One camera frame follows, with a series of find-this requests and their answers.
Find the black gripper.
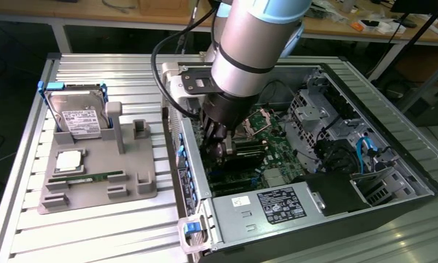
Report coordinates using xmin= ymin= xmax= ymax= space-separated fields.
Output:
xmin=200 ymin=92 xmax=260 ymax=132

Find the graphics card with metal bracket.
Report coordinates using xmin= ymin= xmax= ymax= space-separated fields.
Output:
xmin=218 ymin=134 xmax=269 ymax=173

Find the CPU socket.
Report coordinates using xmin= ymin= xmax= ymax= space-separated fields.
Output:
xmin=236 ymin=119 xmax=260 ymax=141

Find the metal socket cover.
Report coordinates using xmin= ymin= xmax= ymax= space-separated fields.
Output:
xmin=244 ymin=107 xmax=276 ymax=133

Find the black RAM slot row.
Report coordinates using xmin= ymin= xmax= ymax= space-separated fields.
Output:
xmin=236 ymin=138 xmax=270 ymax=155

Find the green motherboard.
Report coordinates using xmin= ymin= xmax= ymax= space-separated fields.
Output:
xmin=189 ymin=105 xmax=312 ymax=197

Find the metal drive cage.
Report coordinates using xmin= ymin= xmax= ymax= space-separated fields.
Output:
xmin=286 ymin=87 xmax=356 ymax=149

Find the long black expansion slot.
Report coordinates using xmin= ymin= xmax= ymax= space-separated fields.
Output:
xmin=213 ymin=182 xmax=261 ymax=193
xmin=210 ymin=176 xmax=258 ymax=187

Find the silver chipset heat sink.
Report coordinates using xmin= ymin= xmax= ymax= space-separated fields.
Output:
xmin=265 ymin=168 xmax=293 ymax=190

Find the grey power supply unit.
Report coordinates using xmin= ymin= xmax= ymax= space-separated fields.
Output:
xmin=209 ymin=182 xmax=329 ymax=245

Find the silver hard disk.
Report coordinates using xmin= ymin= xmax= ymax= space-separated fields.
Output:
xmin=45 ymin=87 xmax=109 ymax=139

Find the green RAM stick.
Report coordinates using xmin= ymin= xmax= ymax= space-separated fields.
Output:
xmin=62 ymin=172 xmax=125 ymax=184

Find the open black PC case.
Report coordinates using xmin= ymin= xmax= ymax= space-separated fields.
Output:
xmin=161 ymin=61 xmax=438 ymax=263

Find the silver CPU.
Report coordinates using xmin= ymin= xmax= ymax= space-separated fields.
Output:
xmin=55 ymin=150 xmax=85 ymax=173

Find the grey parts rack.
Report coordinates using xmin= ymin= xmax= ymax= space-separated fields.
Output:
xmin=36 ymin=100 xmax=158 ymax=215

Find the blue disk carrier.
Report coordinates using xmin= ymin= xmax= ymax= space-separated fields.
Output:
xmin=37 ymin=80 xmax=109 ymax=133

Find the orange and white desk clutter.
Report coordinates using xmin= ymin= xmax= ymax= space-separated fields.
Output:
xmin=348 ymin=18 xmax=404 ymax=35

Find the wooden desk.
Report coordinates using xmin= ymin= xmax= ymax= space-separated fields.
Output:
xmin=0 ymin=0 xmax=438 ymax=47

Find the metal disk bay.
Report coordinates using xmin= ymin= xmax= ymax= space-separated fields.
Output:
xmin=350 ymin=163 xmax=421 ymax=207

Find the black slanted pole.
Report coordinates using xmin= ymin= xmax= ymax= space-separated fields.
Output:
xmin=409 ymin=0 xmax=438 ymax=48

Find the black monitor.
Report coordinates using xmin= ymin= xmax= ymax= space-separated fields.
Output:
xmin=389 ymin=0 xmax=438 ymax=28

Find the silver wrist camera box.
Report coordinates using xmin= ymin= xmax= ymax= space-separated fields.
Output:
xmin=166 ymin=62 xmax=221 ymax=111

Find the thin black wire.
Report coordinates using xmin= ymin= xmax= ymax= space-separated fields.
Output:
xmin=261 ymin=79 xmax=301 ymax=107

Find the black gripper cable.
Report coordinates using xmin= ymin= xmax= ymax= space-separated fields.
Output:
xmin=150 ymin=0 xmax=224 ymax=121

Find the blue wire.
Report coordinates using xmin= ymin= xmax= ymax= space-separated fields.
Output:
xmin=354 ymin=135 xmax=381 ymax=175

